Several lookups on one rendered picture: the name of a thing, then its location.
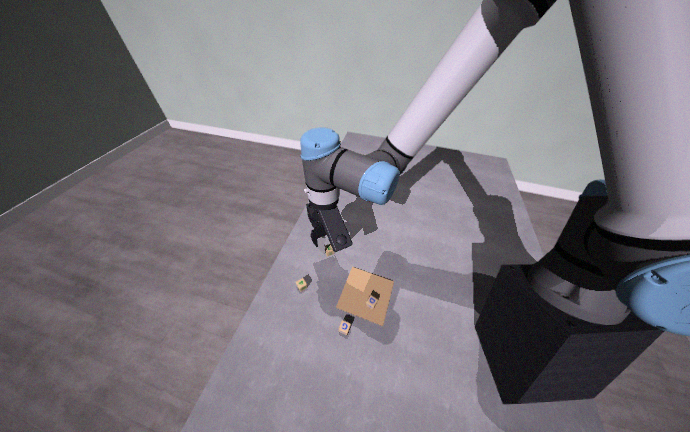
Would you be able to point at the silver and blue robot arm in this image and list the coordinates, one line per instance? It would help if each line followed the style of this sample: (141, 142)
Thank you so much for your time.
(636, 60)

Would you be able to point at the peach flat mat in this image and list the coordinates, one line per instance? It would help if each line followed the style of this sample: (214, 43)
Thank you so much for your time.
(359, 286)

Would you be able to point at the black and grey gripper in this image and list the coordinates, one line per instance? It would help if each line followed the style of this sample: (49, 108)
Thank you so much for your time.
(319, 231)

